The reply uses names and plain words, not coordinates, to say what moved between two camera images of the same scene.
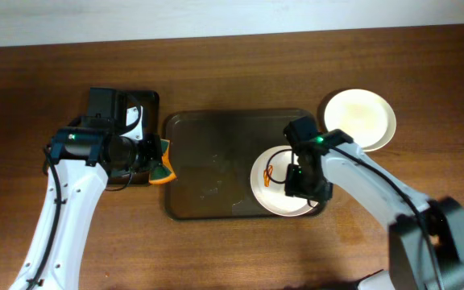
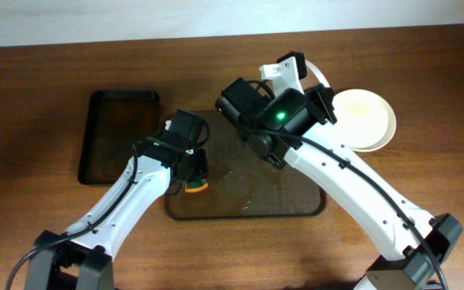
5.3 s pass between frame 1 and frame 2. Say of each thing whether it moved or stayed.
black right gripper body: moved
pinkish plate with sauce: moved
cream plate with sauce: stayed
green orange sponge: moved
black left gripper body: moved
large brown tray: stayed
